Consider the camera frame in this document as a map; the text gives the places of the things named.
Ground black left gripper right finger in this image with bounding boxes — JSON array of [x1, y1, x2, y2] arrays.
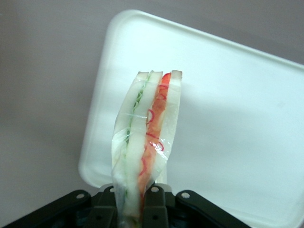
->
[[142, 185, 253, 228]]

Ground plastic-wrapped triangle sandwich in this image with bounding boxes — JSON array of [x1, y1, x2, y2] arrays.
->
[[111, 69, 184, 228]]

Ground white plastic tray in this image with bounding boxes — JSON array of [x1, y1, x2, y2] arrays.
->
[[77, 9, 304, 228]]

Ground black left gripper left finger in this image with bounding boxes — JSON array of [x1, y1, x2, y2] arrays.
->
[[0, 185, 119, 228]]

